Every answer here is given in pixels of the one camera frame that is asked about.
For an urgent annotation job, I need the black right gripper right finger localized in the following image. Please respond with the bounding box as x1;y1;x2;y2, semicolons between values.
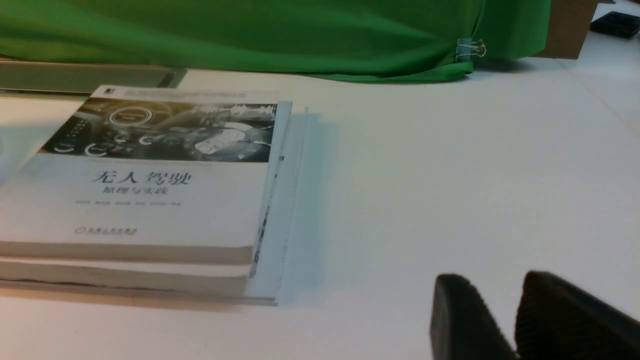
515;271;640;360

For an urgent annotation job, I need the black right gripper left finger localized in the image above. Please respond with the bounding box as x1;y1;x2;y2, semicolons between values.
430;273;518;360

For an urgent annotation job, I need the bottom white book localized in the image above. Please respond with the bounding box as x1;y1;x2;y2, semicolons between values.
1;109;319;306

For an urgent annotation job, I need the white book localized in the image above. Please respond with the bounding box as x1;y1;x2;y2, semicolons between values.
1;109;319;306
0;85;293;265

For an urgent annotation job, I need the silver binder clip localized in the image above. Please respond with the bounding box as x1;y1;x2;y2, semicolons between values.
454;38;487;63

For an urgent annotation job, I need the green backdrop cloth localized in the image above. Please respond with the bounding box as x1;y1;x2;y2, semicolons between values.
0;0;551;84

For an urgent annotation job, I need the brown cardboard box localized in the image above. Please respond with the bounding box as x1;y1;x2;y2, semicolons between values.
534;0;599;60

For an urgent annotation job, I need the black object on table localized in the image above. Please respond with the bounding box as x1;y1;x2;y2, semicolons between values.
589;11;640;39

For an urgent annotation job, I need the top white book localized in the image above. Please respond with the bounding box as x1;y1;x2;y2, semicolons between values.
0;85;293;265

